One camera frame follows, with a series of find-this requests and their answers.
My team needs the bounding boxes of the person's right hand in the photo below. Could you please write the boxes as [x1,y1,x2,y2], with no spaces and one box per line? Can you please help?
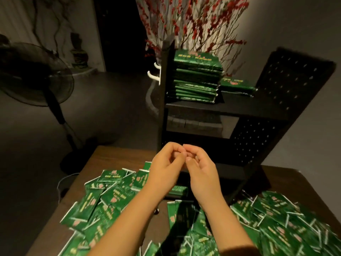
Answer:
[183,144,223,209]

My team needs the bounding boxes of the person's left hand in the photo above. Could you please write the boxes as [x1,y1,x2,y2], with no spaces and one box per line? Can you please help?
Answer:
[144,142,188,199]

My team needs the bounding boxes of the pile of green packets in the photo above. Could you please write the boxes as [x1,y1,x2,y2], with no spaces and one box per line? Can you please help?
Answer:
[58,161,341,256]

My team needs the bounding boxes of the black metal shelf rack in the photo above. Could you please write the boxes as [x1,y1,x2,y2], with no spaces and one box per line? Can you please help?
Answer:
[158,42,337,205]

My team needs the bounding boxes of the person's left forearm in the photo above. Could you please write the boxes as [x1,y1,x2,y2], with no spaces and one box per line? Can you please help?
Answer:
[88,188,166,256]

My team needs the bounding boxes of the person's right forearm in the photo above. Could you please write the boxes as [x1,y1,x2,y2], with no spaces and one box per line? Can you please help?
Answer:
[201,196,262,256]

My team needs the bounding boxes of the dark vase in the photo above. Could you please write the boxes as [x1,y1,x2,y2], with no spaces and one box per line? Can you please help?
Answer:
[69,32,91,70]

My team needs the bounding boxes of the red berry branches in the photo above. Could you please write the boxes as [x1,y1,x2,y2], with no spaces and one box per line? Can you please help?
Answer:
[135,0,250,78]

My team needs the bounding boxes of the black standing fan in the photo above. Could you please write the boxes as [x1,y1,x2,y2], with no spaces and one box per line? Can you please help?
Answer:
[0,42,100,174]

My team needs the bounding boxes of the bare branched tree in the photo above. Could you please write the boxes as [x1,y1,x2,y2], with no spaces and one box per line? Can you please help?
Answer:
[27,0,82,52]

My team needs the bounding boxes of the white cable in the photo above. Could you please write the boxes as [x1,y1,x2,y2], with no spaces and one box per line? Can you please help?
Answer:
[55,172,81,202]

